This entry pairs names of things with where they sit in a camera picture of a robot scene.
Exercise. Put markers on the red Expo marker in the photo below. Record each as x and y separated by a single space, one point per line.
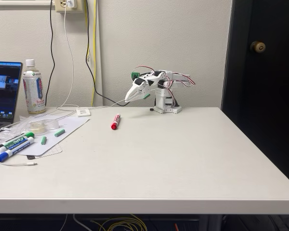
115 121

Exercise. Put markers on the green Expo marker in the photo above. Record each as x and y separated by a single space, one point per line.
15 142

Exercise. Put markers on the clear plastic bags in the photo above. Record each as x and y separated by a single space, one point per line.
13 130

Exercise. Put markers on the black door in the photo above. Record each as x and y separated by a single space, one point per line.
267 96

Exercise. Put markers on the green gripper camera module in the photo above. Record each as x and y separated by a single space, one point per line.
135 75

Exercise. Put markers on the white mesh mat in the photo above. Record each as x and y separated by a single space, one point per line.
67 127

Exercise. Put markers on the clear tape roll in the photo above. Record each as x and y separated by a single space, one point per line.
42 126

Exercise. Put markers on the brass door knob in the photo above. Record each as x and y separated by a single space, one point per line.
257 47

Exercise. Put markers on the small black knob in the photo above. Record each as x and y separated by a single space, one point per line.
151 109

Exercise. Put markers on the small green cylinder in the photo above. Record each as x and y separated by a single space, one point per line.
59 132
43 140

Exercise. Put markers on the white USB hub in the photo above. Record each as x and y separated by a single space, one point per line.
83 112

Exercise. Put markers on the blue Expo marker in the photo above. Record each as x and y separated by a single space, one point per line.
3 157

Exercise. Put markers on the open laptop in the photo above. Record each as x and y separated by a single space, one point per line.
4 96

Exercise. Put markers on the small black card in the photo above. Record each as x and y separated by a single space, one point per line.
30 157

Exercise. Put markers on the beige wall outlet plate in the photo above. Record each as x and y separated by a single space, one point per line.
59 7

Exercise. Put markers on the clear plastic drink bottle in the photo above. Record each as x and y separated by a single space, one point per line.
33 96

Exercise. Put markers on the white charger plug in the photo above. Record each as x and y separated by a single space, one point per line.
71 3

